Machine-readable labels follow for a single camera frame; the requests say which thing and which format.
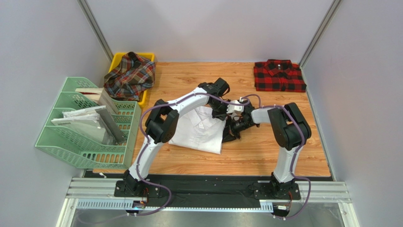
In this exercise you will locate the white long sleeve shirt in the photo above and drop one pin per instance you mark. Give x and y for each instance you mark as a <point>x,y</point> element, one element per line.
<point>198,130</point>

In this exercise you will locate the red black plaid folded shirt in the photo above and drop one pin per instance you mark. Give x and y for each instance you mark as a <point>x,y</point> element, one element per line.
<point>278,75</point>

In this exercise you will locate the left aluminium corner post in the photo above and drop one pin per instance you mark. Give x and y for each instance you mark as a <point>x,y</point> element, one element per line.
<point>88,13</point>

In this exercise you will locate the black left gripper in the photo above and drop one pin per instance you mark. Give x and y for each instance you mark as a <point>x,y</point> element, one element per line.
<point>221,116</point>

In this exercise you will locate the green mesh file rack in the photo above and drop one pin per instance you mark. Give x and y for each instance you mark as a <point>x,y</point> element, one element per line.
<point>80,151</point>

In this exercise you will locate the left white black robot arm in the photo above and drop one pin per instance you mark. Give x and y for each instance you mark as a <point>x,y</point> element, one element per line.
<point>161,125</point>

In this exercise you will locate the aluminium rail frame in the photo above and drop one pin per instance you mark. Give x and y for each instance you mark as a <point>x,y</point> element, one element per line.
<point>90,201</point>

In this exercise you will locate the right aluminium corner post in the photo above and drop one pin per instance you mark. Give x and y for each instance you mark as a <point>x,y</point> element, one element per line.
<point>320,31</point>

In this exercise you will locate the aluminium corner post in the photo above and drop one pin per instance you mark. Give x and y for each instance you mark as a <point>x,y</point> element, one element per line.
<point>320,31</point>
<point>88,13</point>

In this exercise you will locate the multicolour plaid shirt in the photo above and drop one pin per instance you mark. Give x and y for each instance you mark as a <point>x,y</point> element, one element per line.
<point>129,77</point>

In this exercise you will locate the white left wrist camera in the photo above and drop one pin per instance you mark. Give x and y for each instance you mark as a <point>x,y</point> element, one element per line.
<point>234,108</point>

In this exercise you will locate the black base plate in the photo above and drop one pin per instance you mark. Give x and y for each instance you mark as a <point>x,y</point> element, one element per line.
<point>207,191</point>

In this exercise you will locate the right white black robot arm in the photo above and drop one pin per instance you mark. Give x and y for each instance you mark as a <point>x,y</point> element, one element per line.
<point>291,132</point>

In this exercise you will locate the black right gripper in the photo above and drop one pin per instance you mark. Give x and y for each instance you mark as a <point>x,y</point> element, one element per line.
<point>232,129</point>

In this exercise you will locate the papers in file rack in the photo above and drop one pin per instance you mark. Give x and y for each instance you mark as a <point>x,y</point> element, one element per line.
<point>91,116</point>

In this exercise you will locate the yellow plastic bin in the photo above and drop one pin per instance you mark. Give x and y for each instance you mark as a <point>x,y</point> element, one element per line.
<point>143,78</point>

